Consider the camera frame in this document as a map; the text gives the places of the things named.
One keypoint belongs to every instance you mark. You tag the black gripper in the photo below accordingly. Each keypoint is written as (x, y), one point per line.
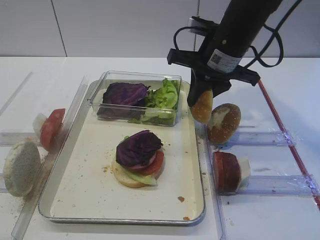
(219, 59)

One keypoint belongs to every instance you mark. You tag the sesame top bun front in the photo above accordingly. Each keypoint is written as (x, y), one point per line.
(202, 110)

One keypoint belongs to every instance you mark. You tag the sesame bun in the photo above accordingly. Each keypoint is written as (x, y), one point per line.
(202, 110)
(224, 122)

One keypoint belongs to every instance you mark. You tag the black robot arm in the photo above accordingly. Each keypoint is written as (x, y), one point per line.
(243, 18)

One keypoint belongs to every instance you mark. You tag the green lettuce in box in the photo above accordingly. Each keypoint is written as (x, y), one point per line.
(165, 97)

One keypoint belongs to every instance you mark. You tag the clear plastic lettuce box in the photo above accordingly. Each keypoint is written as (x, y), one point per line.
(153, 81)

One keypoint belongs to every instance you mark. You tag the tomato slice on burger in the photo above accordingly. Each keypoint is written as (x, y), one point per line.
(155, 168)

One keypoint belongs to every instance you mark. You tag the green lettuce on burger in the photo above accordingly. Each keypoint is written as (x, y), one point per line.
(140, 156)

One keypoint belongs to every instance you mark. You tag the red tomato slice left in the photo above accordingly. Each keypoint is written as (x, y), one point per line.
(51, 127)

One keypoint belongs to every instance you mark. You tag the sesame bun rear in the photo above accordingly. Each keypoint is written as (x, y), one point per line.
(224, 122)

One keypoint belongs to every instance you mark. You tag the clear holder upper right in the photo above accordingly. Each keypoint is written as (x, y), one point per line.
(262, 138)

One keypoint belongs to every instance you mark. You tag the clear holder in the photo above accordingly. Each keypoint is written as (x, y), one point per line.
(268, 185)
(262, 138)
(8, 139)

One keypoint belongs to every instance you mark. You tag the purple cabbage leaf in box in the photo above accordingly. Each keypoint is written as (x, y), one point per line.
(124, 94)

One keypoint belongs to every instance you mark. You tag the purple cabbage leaf on burger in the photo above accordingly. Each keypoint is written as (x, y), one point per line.
(138, 150)

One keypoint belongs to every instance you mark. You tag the white onion slice right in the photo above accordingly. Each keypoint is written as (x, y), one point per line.
(245, 171)

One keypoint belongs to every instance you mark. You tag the white onion slice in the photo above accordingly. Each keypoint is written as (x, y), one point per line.
(38, 123)
(245, 171)

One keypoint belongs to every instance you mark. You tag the clear holder lower right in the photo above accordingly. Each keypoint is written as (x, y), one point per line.
(268, 185)

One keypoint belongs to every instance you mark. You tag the bottom bun on tray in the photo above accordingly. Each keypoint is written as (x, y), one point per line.
(131, 179)

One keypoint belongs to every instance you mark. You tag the red plastic strip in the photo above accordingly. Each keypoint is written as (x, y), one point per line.
(292, 147)

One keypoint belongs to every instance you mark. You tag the metal serving tray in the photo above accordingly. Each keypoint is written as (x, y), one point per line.
(82, 186)

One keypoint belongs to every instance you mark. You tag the white onion slice left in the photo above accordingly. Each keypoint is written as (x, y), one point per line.
(38, 123)

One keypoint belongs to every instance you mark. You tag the pale bun bottom left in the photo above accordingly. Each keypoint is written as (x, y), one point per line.
(21, 168)

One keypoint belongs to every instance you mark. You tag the clear holder upper left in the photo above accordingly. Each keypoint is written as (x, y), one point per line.
(8, 139)

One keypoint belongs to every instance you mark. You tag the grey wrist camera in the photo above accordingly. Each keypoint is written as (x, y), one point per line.
(197, 25)

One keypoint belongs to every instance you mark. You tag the clear rail right of tray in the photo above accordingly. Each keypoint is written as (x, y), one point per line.
(212, 200)

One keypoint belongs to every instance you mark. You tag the clear rail of tray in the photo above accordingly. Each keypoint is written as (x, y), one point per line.
(32, 199)
(212, 200)

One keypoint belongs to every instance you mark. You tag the clear rail far left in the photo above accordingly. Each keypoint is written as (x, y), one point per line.
(16, 92)

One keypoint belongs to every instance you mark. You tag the clear rail left of tray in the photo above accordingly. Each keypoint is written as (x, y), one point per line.
(32, 199)

